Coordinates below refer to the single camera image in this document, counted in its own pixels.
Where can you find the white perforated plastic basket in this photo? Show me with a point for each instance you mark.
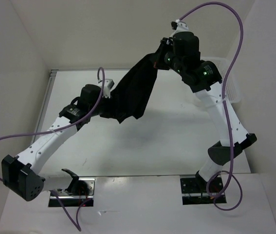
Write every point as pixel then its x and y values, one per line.
pixel 232 89

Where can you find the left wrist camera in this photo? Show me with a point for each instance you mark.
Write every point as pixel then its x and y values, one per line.
pixel 108 85

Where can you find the black skirt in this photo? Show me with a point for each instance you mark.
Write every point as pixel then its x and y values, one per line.
pixel 132 93

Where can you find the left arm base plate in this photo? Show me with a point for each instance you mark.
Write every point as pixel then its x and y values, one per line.
pixel 82 193

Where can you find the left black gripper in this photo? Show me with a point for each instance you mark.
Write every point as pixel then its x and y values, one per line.
pixel 112 111

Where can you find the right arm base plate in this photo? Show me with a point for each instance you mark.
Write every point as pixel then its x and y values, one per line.
pixel 193 194

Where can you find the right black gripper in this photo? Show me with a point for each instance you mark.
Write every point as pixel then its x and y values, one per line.
pixel 165 44

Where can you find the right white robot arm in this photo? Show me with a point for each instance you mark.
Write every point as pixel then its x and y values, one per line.
pixel 180 53

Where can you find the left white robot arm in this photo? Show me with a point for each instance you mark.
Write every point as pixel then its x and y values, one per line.
pixel 21 173

